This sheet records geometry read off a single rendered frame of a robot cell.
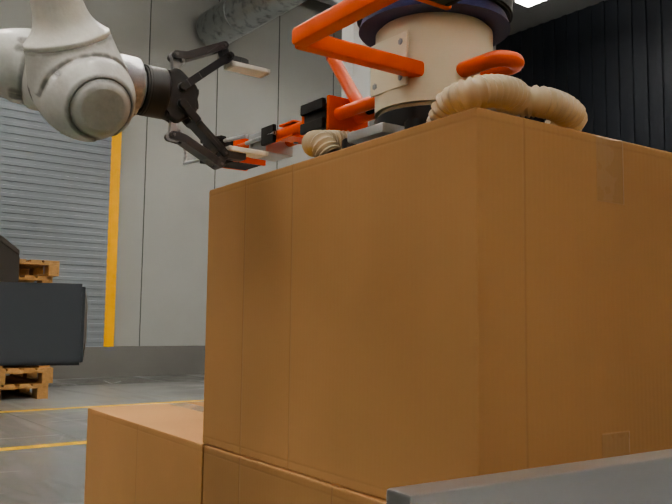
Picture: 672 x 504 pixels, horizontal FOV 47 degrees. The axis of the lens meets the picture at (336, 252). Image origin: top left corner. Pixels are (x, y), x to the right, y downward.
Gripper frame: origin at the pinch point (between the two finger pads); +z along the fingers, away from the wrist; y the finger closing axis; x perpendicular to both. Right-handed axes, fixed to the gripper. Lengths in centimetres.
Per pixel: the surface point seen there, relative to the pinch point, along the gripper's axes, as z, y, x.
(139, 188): 322, -160, -919
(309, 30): -12.7, 0.3, 34.6
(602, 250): 12, 26, 56
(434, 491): -20, 47, 64
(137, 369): 326, 89, -907
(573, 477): -4, 47, 64
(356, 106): 11.3, -0.5, 11.4
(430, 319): -7, 34, 49
